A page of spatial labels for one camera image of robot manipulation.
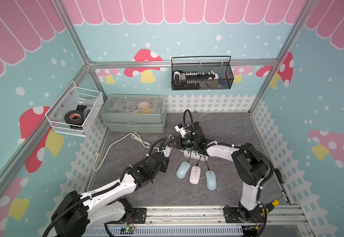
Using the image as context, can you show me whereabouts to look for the white wire basket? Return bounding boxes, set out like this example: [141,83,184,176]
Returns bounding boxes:
[45,82,104,137]

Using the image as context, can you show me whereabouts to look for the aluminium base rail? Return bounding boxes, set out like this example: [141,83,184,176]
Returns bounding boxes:
[59,204,312,237]

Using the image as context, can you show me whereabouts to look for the lilac wireless mouse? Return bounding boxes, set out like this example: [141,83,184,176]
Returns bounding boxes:
[164,146,172,158]

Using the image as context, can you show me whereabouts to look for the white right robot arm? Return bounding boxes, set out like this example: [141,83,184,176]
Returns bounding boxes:
[170,122,274,222]

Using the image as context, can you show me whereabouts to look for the green plastic storage box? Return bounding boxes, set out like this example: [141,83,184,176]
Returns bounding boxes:
[100,94,167,133]

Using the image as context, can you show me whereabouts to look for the light blue wireless mouse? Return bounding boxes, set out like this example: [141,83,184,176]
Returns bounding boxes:
[176,161,191,179]

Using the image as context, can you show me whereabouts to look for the white pink wireless mouse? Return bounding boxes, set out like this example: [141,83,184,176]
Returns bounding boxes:
[189,166,201,185]

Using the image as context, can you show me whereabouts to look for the pale blue wireless mouse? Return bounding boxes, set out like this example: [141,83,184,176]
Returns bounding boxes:
[205,170,217,191]

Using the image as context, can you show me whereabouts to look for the black tape roll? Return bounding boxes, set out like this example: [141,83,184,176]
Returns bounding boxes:
[64,110,85,126]

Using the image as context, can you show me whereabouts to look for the black wire mesh basket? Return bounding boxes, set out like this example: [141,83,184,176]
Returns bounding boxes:
[171,56,234,90]

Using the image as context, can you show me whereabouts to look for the white power strip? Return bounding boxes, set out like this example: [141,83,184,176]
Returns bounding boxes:
[183,150,208,161]

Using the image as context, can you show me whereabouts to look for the yellow handled screwdriver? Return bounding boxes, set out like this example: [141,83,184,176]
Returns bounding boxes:
[263,199,281,213]

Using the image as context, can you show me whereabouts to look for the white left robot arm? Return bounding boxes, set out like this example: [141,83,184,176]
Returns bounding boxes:
[43,147,171,237]

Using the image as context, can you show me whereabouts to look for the white power cable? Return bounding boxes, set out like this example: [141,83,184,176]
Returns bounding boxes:
[93,132,176,172]

